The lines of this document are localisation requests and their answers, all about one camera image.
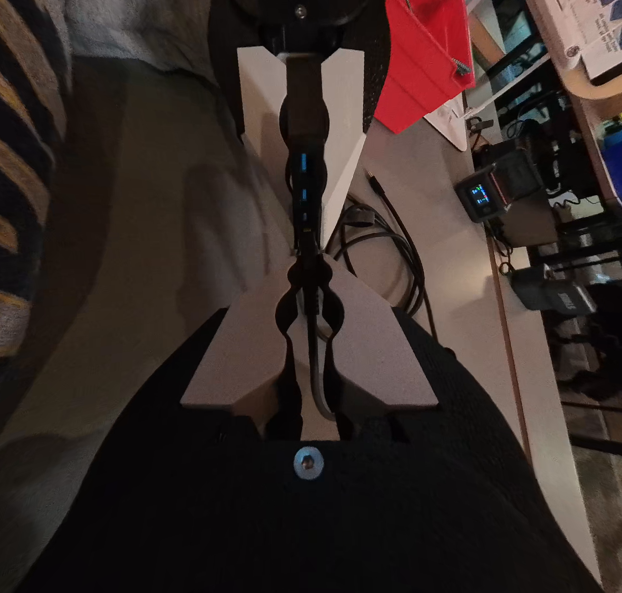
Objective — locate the black USB hub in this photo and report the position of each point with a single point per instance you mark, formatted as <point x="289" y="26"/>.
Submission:
<point x="303" y="116"/>

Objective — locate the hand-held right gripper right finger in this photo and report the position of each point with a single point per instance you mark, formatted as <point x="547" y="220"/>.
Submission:
<point x="384" y="359"/>

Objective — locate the instruction poster on stand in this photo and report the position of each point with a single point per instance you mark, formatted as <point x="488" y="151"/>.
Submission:
<point x="597" y="87"/>

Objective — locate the red plastic bin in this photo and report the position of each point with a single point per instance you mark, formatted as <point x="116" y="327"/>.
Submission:
<point x="418" y="68"/>

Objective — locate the black portable power station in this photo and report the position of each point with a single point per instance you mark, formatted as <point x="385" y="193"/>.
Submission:
<point x="500" y="184"/>

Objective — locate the dark grey charger box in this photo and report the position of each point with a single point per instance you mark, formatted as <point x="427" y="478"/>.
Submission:
<point x="554" y="291"/>

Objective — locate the person's left forearm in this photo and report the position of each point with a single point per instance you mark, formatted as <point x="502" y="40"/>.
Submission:
<point x="136" y="14"/>

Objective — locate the white sign stand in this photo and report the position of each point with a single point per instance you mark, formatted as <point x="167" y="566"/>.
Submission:
<point x="449" y="126"/>

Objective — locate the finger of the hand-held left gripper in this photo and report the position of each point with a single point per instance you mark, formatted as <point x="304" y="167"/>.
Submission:
<point x="347" y="116"/>
<point x="257" y="92"/>

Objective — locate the small black plug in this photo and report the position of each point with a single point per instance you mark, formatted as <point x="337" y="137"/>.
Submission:
<point x="480" y="124"/>

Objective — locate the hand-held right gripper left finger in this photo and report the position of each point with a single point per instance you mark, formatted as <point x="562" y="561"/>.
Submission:
<point x="233" y="359"/>

